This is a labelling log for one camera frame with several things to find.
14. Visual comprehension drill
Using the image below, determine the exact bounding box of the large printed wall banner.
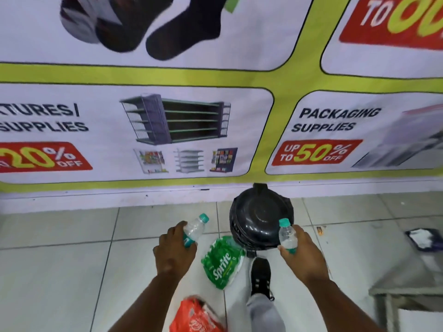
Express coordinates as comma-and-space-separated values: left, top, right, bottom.
0, 0, 443, 195

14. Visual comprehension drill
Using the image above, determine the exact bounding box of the person's right hand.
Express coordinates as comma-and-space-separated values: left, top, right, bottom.
277, 225, 330, 286

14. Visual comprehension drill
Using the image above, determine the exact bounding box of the red shrink-wrapped soda bottle pack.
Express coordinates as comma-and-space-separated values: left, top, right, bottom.
178, 296, 228, 332

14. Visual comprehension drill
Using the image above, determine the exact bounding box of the person's left hand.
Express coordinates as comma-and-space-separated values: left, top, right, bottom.
153, 221, 198, 278

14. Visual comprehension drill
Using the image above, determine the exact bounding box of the person's black shoe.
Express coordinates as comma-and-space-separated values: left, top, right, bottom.
249, 257, 275, 302

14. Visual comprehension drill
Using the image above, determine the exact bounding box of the steel table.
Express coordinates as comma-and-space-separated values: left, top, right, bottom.
368, 252, 443, 332

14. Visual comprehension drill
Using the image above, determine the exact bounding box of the black pedal waste bin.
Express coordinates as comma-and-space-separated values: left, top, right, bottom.
229, 183, 295, 258

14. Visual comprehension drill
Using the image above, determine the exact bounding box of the clear water bottle teal cap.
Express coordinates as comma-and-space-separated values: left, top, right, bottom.
278, 218, 299, 254
182, 213, 210, 248

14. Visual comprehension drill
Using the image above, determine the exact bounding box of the person's left forearm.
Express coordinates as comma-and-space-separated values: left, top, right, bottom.
108, 271, 187, 332

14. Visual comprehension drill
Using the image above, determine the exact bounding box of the person's right forearm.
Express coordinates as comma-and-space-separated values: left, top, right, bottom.
305, 278, 385, 332

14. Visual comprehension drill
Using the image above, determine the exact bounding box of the green shrink-wrapped soda bottle pack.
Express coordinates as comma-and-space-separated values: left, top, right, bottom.
201, 235, 246, 291

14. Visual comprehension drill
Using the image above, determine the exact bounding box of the dark blue white wrapper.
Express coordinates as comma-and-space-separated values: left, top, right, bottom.
404, 228, 443, 253

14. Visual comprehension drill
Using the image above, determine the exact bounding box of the person's grey trouser leg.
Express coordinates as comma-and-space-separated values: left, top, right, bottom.
245, 293, 288, 332

